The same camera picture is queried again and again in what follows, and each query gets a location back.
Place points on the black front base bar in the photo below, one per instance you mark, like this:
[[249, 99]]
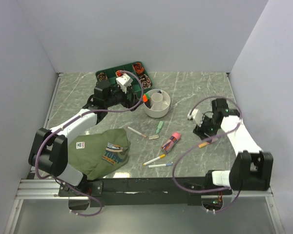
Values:
[[143, 191]]

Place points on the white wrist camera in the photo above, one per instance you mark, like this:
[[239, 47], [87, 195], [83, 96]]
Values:
[[123, 80], [196, 116]]

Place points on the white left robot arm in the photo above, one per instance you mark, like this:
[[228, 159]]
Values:
[[49, 152]]

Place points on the black marker orange cap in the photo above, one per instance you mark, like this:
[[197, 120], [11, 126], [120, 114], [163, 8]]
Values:
[[146, 100]]

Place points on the beige eraser block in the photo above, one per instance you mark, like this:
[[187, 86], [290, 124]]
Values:
[[153, 137]]

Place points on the green folded t-shirt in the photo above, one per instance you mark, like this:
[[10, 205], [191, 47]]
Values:
[[98, 155]]

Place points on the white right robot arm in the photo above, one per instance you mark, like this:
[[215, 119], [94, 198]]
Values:
[[252, 168]]

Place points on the pink capped pencil tube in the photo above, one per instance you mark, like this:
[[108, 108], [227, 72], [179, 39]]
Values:
[[168, 145]]

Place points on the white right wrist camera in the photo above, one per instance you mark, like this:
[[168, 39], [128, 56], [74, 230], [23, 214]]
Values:
[[196, 116]]

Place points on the orange black rolled sock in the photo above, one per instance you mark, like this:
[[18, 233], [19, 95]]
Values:
[[138, 68]]

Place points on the pink patterned rolled sock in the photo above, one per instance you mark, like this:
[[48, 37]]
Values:
[[145, 81]]

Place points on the white pen brown cap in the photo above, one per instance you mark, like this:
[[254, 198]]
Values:
[[137, 132]]

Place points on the brown patterned rolled sock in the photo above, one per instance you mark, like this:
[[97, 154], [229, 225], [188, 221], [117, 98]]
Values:
[[102, 76]]

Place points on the pink orange highlighter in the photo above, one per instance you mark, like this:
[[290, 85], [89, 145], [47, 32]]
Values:
[[206, 143]]

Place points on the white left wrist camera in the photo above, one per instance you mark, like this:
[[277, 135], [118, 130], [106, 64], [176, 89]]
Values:
[[123, 80]]

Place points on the white round pen holder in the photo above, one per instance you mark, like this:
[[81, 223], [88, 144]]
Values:
[[158, 103]]

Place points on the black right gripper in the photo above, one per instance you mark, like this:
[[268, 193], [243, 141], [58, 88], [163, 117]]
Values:
[[200, 131]]

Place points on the white pen yellow cap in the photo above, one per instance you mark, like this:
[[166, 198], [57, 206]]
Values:
[[154, 160]]

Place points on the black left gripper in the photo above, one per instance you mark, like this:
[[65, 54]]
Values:
[[126, 101]]

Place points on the white pen light blue cap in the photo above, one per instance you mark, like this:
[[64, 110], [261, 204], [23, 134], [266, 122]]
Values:
[[160, 165]]

